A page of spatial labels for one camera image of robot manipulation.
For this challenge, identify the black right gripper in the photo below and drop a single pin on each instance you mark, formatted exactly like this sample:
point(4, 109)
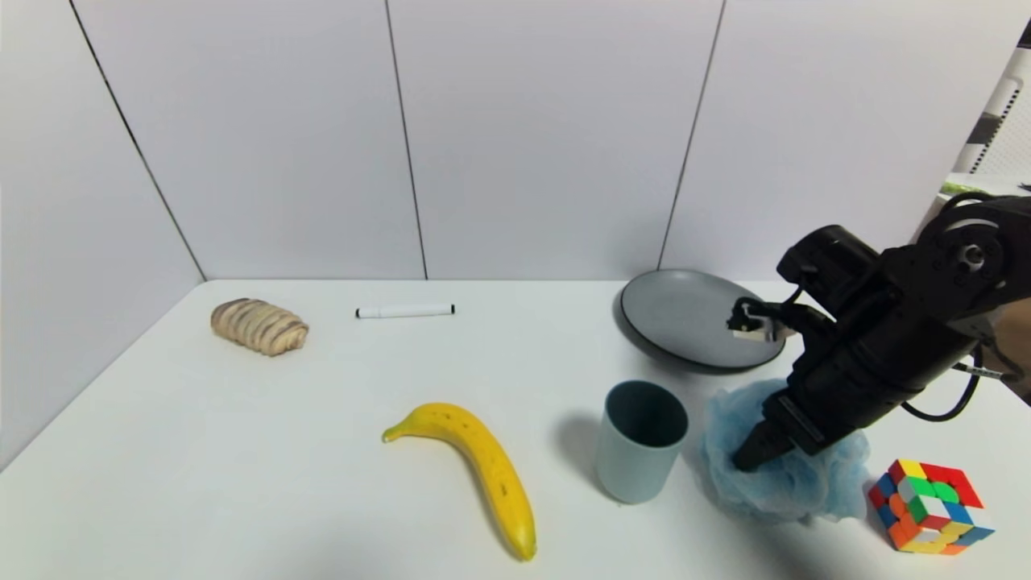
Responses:
point(800, 424)

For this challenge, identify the light blue mesh bath loofah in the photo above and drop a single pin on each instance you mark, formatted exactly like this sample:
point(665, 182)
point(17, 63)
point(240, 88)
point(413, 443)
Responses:
point(805, 493)

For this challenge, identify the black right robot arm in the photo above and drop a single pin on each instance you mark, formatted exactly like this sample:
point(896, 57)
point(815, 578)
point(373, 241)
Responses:
point(970, 258)

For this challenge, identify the gray round plate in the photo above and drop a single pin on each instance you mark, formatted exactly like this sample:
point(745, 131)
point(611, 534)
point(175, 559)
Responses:
point(676, 318)

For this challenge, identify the teal gray plastic cup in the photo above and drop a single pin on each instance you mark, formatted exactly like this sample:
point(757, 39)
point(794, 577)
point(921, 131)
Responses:
point(636, 457)

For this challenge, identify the multicolour puzzle cube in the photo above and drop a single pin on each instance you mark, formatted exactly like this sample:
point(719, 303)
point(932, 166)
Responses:
point(928, 506)

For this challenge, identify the yellow banana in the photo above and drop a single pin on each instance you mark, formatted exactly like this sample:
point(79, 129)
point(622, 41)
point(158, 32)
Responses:
point(483, 459)

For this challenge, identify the white side desk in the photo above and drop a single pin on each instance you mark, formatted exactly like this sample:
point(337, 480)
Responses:
point(999, 182)

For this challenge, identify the white marker pen black cap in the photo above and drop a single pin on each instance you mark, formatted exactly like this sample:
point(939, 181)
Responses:
point(403, 311)

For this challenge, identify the white perforated panel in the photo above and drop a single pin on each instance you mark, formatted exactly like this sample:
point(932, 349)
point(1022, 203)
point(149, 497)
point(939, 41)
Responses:
point(1003, 121)

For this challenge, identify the striped brown bread pastry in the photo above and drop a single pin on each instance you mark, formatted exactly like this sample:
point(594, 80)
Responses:
point(258, 326)

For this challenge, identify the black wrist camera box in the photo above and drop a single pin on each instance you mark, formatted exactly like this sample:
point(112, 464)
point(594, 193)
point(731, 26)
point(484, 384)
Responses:
point(830, 262)

